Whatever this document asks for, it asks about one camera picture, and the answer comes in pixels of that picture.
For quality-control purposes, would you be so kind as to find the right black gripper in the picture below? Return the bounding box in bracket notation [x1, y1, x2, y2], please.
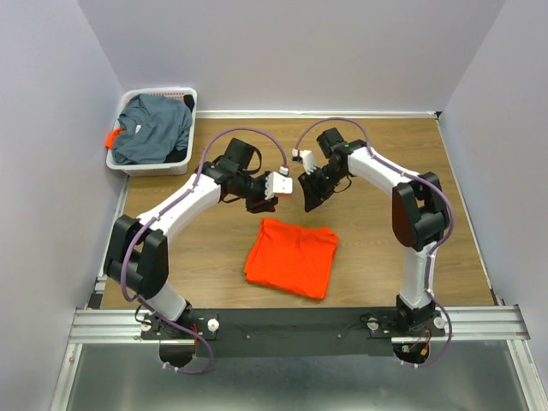
[297, 164, 346, 213]

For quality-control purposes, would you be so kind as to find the orange t shirt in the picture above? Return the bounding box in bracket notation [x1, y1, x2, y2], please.
[243, 218, 338, 301]

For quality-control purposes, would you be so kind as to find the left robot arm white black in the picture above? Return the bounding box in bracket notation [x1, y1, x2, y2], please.
[103, 138, 277, 338]

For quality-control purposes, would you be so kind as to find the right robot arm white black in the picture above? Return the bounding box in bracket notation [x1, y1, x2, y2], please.
[292, 128, 454, 336]

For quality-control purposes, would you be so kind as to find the white plastic laundry basket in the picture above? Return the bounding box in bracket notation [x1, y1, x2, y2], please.
[106, 86, 198, 176]

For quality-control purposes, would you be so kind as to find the black garment in basket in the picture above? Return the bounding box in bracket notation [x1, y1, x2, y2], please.
[183, 94, 196, 112]

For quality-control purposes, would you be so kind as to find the grey blue t shirt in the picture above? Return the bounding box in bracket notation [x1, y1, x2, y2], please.
[110, 93, 193, 165]

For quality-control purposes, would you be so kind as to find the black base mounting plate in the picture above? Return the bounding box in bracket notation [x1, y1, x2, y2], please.
[140, 305, 445, 366]

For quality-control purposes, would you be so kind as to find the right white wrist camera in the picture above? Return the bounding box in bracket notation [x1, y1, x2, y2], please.
[292, 148, 319, 175]

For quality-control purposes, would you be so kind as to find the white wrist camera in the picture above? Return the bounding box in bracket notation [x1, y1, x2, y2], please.
[265, 171, 293, 200]
[292, 148, 319, 175]

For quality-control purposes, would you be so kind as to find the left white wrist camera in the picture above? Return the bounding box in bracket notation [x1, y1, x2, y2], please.
[265, 171, 293, 200]

